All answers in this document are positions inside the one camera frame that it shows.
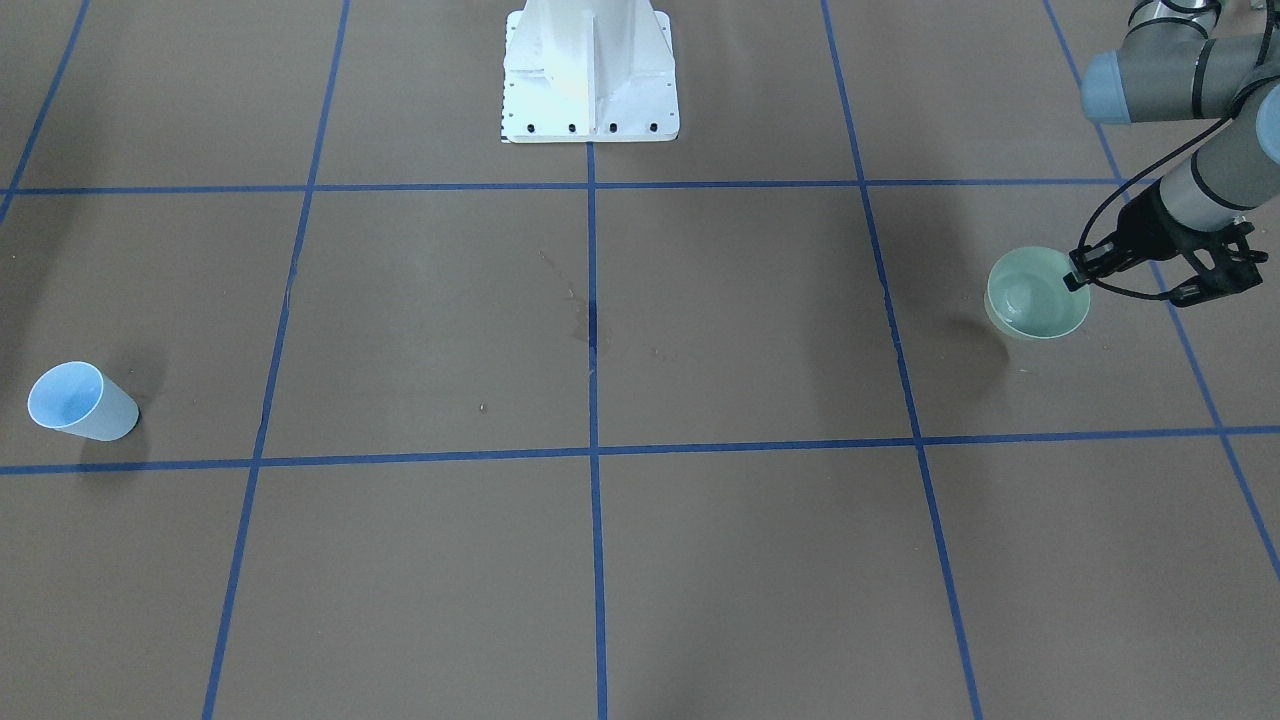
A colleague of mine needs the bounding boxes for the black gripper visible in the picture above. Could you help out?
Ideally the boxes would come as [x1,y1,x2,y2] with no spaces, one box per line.
[1062,181,1204,293]

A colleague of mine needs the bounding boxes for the brown paper table mat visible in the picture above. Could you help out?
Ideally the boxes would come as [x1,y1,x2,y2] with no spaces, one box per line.
[3,1,1277,719]

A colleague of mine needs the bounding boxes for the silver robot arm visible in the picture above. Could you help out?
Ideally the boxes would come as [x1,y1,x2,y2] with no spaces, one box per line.
[1062,1,1277,307]

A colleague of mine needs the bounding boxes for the mint green bowl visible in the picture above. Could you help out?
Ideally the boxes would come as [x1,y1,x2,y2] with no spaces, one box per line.
[984,246,1092,340]

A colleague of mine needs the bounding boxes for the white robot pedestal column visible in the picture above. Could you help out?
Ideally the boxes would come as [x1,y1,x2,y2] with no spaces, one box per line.
[500,1,681,143]

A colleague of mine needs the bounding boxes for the light blue plastic cup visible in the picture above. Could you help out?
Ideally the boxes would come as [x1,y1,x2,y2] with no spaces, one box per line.
[27,361,140,442]

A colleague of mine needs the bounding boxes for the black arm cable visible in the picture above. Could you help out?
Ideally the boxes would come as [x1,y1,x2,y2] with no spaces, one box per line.
[1076,78,1263,304]

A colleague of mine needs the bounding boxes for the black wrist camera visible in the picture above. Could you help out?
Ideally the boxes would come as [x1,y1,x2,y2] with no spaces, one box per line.
[1167,218,1268,307]

